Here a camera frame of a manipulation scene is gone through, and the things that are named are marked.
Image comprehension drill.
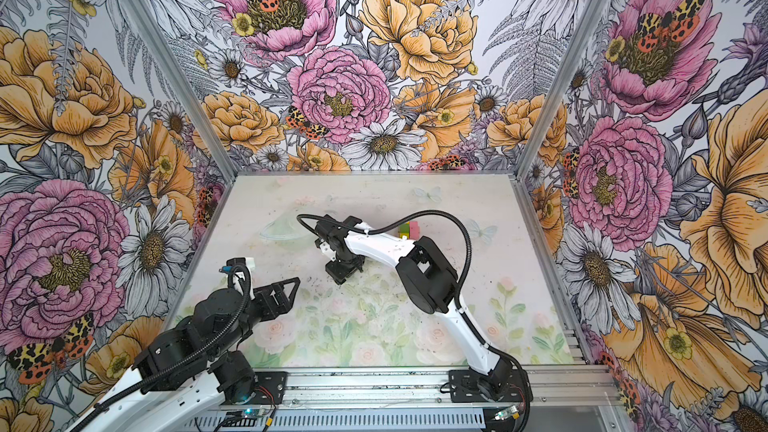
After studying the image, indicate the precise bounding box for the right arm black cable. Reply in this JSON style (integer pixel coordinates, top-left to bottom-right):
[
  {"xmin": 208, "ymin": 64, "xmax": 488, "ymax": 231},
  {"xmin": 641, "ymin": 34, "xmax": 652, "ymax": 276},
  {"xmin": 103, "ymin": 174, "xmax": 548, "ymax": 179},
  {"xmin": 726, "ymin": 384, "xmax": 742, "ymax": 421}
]
[{"xmin": 295, "ymin": 209, "xmax": 532, "ymax": 432}]

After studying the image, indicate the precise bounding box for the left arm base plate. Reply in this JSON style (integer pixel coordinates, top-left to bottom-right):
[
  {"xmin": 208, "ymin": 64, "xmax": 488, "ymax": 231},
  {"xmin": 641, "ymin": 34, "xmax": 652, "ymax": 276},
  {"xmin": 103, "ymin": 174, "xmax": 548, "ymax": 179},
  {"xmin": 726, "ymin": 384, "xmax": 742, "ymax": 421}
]
[{"xmin": 236, "ymin": 370, "xmax": 288, "ymax": 406}]

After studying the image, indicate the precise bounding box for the green circuit board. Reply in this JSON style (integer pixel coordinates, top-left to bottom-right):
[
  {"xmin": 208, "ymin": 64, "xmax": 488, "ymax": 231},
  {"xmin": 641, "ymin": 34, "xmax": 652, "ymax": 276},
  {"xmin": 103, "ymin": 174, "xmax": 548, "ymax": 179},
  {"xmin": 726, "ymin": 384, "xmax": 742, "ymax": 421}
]
[{"xmin": 225, "ymin": 408, "xmax": 277, "ymax": 426}]

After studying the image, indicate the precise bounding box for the small right circuit board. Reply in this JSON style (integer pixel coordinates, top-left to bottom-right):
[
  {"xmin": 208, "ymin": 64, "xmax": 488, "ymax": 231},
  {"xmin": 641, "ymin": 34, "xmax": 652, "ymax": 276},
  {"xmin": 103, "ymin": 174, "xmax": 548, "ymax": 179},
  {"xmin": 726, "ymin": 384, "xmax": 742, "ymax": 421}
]
[{"xmin": 493, "ymin": 405, "xmax": 520, "ymax": 421}]

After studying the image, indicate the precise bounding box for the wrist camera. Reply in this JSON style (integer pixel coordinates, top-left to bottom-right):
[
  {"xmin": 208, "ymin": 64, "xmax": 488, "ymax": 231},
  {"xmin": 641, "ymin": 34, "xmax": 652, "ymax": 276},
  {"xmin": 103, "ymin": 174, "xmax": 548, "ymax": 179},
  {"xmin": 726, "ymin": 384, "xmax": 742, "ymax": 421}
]
[
  {"xmin": 220, "ymin": 257, "xmax": 251, "ymax": 276},
  {"xmin": 314, "ymin": 215, "xmax": 360, "ymax": 254}
]

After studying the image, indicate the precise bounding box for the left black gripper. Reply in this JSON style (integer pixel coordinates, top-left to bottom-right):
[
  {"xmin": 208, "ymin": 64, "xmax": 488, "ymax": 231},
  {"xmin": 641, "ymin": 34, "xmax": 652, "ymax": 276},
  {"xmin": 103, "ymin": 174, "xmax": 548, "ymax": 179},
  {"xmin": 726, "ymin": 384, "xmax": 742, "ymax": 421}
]
[{"xmin": 209, "ymin": 279, "xmax": 300, "ymax": 357}]

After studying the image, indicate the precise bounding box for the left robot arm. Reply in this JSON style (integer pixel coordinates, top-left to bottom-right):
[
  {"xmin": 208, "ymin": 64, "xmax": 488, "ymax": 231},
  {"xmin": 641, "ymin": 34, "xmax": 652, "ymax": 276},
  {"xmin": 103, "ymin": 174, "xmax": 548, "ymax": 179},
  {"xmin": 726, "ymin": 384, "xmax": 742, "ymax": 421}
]
[{"xmin": 71, "ymin": 276, "xmax": 300, "ymax": 431}]

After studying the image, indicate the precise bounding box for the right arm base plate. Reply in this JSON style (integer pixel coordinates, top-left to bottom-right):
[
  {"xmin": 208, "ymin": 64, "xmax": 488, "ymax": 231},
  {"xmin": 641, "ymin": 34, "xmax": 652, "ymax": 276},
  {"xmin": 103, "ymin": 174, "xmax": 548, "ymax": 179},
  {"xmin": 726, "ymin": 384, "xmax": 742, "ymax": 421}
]
[{"xmin": 443, "ymin": 369, "xmax": 534, "ymax": 403}]

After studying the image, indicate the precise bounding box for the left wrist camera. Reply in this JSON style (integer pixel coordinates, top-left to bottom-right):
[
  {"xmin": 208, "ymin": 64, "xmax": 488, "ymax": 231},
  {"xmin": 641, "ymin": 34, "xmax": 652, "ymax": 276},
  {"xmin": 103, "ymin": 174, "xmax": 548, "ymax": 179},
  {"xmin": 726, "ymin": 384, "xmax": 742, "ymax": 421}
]
[{"xmin": 220, "ymin": 257, "xmax": 251, "ymax": 276}]

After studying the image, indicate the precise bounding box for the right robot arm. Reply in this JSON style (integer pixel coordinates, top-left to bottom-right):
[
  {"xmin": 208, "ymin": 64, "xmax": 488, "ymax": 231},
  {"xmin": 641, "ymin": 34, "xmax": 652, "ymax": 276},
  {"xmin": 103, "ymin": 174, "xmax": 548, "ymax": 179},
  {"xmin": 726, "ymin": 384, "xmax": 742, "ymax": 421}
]
[{"xmin": 297, "ymin": 210, "xmax": 516, "ymax": 401}]

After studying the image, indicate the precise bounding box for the pink block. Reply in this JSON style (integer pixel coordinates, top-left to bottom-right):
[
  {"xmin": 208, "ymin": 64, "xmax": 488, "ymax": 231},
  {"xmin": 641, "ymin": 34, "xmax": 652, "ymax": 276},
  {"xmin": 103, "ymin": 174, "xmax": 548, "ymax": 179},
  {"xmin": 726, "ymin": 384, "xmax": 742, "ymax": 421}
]
[{"xmin": 408, "ymin": 221, "xmax": 420, "ymax": 240}]

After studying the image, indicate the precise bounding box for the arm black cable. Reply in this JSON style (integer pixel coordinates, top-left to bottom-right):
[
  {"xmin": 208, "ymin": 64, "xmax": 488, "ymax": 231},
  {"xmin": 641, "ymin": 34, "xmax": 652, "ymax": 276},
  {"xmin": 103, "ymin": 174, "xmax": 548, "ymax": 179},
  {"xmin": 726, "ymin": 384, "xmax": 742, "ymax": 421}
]
[
  {"xmin": 295, "ymin": 209, "xmax": 532, "ymax": 432},
  {"xmin": 68, "ymin": 262, "xmax": 253, "ymax": 432}
]

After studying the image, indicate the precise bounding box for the aluminium front rail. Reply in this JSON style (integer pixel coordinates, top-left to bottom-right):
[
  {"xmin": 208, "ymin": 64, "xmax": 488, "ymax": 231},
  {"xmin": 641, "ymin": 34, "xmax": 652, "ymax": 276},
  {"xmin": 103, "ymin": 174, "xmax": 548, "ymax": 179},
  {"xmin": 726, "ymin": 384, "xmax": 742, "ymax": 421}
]
[{"xmin": 110, "ymin": 364, "xmax": 622, "ymax": 410}]

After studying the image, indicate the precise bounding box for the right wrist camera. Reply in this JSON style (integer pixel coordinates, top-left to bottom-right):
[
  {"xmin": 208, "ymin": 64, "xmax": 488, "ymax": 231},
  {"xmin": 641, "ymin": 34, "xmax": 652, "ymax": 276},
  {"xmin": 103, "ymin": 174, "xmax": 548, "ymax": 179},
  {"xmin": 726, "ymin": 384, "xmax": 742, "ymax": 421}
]
[{"xmin": 314, "ymin": 215, "xmax": 360, "ymax": 254}]

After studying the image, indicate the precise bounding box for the right aluminium corner post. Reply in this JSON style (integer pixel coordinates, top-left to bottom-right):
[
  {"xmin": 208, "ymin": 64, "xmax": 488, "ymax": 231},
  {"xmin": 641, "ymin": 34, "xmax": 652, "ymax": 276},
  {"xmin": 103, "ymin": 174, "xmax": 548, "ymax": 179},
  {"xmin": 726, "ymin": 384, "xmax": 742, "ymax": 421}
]
[{"xmin": 514, "ymin": 0, "xmax": 611, "ymax": 181}]

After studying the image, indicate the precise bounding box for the left aluminium corner post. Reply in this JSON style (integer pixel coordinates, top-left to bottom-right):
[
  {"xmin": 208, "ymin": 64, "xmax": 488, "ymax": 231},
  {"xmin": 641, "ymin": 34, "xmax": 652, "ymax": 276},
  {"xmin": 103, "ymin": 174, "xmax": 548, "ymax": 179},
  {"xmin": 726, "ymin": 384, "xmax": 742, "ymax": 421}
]
[{"xmin": 118, "ymin": 0, "xmax": 238, "ymax": 185}]

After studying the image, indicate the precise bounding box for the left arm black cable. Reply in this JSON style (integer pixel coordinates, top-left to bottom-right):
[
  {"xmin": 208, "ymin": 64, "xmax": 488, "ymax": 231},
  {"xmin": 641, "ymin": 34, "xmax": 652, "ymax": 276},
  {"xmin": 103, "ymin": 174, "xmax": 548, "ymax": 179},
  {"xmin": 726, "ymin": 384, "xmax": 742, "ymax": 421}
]
[{"xmin": 68, "ymin": 262, "xmax": 253, "ymax": 432}]

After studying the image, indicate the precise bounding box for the aluminium corner post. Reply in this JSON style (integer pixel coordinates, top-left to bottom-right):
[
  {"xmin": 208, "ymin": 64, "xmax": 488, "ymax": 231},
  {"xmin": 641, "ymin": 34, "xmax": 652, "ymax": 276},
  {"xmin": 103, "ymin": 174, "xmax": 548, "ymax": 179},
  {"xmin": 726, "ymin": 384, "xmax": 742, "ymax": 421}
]
[
  {"xmin": 514, "ymin": 0, "xmax": 611, "ymax": 181},
  {"xmin": 118, "ymin": 0, "xmax": 238, "ymax": 185}
]

